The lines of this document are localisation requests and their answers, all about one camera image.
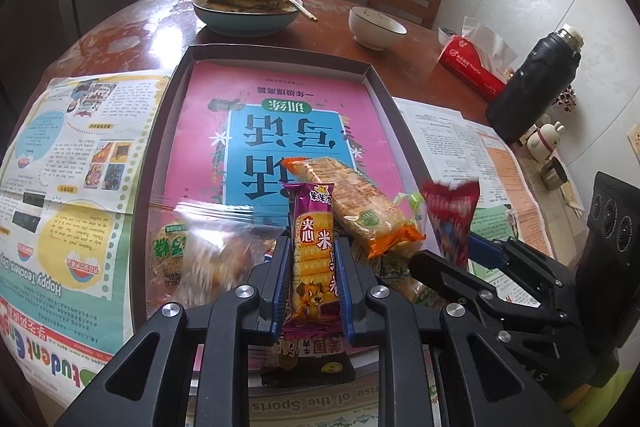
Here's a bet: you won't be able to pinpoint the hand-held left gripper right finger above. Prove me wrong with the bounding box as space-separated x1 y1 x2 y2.
334 237 576 427

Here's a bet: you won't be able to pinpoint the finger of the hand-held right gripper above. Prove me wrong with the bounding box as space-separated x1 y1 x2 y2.
469 231 582 310
409 249 571 333

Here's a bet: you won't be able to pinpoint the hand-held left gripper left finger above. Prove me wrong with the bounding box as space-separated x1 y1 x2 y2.
52 234 293 427

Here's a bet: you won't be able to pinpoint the purple rice cracker packet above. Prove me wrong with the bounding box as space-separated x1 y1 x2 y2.
272 182 351 358

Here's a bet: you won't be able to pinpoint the red wafer packet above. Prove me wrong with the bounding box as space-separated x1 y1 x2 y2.
420 177 481 270

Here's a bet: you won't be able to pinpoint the clear mooncake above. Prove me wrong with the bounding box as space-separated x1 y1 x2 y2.
177 202 281 305

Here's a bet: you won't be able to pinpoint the black green pea packet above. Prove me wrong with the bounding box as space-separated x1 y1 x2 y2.
260 337 358 388

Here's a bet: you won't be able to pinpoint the orange cracker packet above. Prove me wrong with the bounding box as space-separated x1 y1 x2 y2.
280 157 426 260

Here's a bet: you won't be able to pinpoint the clear pastry packet green label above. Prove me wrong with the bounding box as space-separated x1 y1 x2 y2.
150 222 188 293

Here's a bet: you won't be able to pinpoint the shallow cardboard box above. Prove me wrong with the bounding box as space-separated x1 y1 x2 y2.
131 44 431 388

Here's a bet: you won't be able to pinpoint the loose paper sheets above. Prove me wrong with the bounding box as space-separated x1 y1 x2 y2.
560 182 586 218

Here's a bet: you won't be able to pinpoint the steel cup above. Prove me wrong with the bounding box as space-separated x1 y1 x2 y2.
540 156 568 190

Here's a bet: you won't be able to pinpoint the white rabbit figurine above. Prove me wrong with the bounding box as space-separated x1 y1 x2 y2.
527 122 566 162

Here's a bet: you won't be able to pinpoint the red white flower ornament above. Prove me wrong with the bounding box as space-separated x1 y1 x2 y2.
555 87 577 118

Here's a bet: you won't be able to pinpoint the pink and blue book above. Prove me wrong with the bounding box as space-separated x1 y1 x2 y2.
150 62 406 358

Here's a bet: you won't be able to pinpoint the black thermos flask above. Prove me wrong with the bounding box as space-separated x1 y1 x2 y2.
486 24 585 145

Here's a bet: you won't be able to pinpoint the red tissue box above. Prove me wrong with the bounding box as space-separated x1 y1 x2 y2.
438 17 518 102

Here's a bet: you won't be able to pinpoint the colourful newspaper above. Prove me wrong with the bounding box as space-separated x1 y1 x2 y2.
0 74 436 427

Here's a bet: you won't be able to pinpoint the white bowl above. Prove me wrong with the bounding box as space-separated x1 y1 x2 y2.
348 6 407 52

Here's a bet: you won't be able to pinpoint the dark bowl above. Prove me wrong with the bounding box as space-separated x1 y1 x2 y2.
192 0 299 36

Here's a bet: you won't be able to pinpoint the chopsticks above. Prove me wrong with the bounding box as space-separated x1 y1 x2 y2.
287 0 318 22

